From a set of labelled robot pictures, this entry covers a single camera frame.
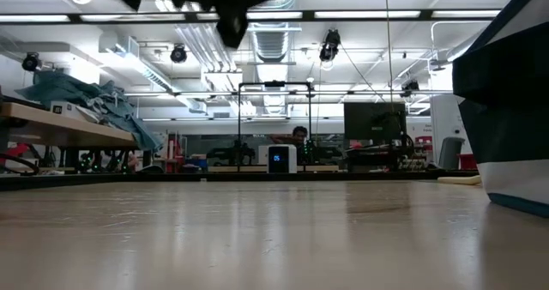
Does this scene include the thin hanging cable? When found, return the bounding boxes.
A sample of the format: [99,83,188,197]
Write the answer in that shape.
[383,0,395,111]

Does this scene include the person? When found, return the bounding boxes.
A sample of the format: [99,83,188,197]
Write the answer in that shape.
[268,125,310,154]

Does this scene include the black robot green lights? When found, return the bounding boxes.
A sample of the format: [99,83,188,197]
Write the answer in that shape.
[76,149,132,174]

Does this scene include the wooden stick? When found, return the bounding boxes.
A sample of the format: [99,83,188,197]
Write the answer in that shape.
[437,174,483,186]

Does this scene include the black looped table cable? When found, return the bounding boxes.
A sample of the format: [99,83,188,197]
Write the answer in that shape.
[0,152,41,177]

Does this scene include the grey waste bin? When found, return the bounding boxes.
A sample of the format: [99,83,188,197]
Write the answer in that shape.
[437,136,466,171]

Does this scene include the red crate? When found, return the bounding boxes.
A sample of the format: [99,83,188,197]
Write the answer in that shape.
[457,153,478,171]

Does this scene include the teal cloth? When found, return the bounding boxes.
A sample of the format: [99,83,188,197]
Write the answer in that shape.
[15,69,165,154]

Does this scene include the wooden workbench grey frame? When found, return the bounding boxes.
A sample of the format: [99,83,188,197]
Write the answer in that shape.
[0,101,139,171]

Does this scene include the small white screen device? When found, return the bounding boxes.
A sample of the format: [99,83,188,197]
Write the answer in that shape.
[258,143,299,174]

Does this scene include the black overhead bar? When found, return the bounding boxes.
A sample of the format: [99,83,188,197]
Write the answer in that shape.
[0,9,503,24]

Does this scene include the white cabinet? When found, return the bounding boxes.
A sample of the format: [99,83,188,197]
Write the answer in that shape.
[429,93,473,166]

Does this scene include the low cluttered shelf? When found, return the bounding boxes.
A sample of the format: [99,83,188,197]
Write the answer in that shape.
[341,134,434,173]

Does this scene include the navy fabric bin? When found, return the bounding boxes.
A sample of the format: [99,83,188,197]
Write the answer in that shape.
[451,0,549,220]

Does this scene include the red black clip lead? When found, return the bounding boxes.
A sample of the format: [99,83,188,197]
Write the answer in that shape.
[0,142,33,160]

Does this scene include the white cardboard box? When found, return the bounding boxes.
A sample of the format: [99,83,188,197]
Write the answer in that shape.
[50,100,102,124]

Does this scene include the black monitor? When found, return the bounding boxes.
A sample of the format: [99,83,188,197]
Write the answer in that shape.
[343,101,407,148]

